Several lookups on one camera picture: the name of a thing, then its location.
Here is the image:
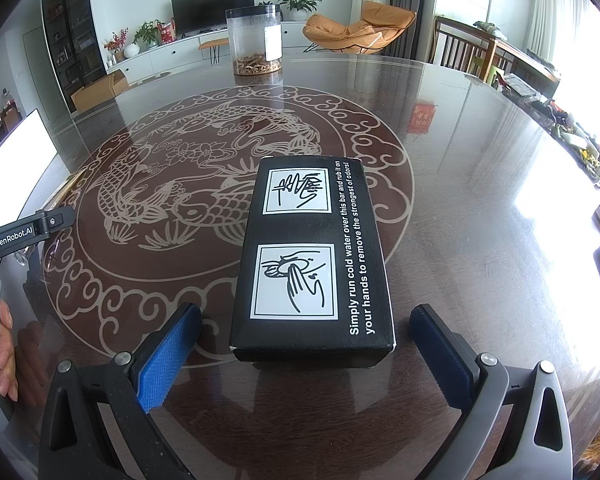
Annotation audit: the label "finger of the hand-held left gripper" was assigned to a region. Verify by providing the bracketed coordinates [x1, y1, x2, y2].
[34, 205, 76, 242]

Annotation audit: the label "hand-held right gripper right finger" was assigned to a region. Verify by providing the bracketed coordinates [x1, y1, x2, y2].
[410, 304, 573, 480]

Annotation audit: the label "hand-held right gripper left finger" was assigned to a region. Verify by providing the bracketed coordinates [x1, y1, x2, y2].
[40, 302, 203, 480]

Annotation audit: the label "black thin-frame eyeglasses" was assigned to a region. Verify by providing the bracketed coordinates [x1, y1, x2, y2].
[12, 237, 63, 276]

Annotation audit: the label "black cardboard box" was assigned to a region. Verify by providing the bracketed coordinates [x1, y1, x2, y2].
[229, 155, 397, 370]

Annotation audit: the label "pack of wooden sticks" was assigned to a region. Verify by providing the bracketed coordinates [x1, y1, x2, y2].
[54, 169, 87, 212]

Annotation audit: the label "brown cardboard box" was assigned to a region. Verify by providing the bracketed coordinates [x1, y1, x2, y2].
[71, 70, 129, 114]

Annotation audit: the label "dark display cabinet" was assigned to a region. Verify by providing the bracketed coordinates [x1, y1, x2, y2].
[41, 0, 111, 114]

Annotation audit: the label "red flower branches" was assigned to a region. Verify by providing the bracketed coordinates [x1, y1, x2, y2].
[102, 30, 129, 61]

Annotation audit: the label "white television cabinet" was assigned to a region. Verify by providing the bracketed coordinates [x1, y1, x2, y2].
[105, 20, 321, 87]

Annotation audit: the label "leafy potted plant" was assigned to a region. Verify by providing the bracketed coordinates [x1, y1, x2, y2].
[132, 20, 164, 51]

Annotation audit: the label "orange top bench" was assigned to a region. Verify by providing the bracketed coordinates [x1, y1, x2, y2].
[198, 37, 231, 66]

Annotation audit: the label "black television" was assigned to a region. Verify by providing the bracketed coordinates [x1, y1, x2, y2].
[171, 0, 256, 39]

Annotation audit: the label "clear jar with black lid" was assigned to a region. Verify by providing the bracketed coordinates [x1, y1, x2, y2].
[225, 4, 284, 76]

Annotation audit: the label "wooden desk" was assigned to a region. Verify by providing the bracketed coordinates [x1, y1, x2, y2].
[495, 39, 564, 102]

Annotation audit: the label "wooden slatted chair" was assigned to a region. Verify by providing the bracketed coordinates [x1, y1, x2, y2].
[432, 16, 497, 84]

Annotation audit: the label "large potted plant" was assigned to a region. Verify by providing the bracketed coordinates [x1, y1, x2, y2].
[277, 0, 324, 24]

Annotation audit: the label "orange lounge chair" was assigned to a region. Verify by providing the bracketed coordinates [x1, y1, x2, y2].
[302, 1, 417, 56]

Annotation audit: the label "grey curtain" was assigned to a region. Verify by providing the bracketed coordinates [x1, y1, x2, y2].
[390, 0, 437, 61]

